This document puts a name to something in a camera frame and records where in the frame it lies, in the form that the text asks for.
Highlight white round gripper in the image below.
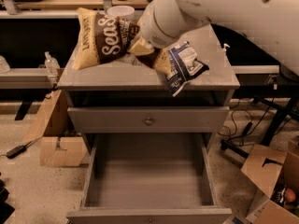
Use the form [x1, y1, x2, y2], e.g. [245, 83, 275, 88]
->
[127, 0, 209, 76]

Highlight brown Late July chip bag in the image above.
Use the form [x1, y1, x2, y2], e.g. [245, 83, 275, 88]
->
[73, 7, 160, 70]

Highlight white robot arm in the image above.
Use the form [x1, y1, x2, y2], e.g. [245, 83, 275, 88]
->
[138, 0, 299, 75]

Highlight blue chip bag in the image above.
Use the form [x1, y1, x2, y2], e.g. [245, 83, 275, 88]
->
[163, 41, 209, 97]

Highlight closed grey top drawer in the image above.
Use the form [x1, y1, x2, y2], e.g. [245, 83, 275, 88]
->
[68, 106, 229, 133]

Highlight grey wooden drawer cabinet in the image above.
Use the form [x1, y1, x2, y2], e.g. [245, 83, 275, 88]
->
[56, 10, 241, 224]

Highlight open grey middle drawer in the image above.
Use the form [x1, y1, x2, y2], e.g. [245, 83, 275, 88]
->
[67, 133, 232, 224]

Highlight white ceramic bowl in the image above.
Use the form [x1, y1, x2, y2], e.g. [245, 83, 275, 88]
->
[106, 6, 135, 21]

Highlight small white pump bottle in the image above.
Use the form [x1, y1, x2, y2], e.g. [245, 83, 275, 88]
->
[222, 43, 230, 55]

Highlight clear plastic bottle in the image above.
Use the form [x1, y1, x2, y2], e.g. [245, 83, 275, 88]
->
[45, 51, 60, 77]

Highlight cardboard pieces left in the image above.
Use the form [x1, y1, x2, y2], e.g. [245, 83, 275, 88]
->
[22, 91, 87, 167]

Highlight black chair base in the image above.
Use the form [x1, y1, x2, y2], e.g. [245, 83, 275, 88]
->
[221, 96, 299, 158]

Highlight open cardboard box right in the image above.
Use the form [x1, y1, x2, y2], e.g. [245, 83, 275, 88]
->
[241, 141, 299, 224]

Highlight black power adapter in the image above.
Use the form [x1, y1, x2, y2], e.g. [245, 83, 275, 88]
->
[6, 145, 26, 159]

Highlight black cables on floor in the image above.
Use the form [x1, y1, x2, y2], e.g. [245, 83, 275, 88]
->
[217, 98, 291, 147]

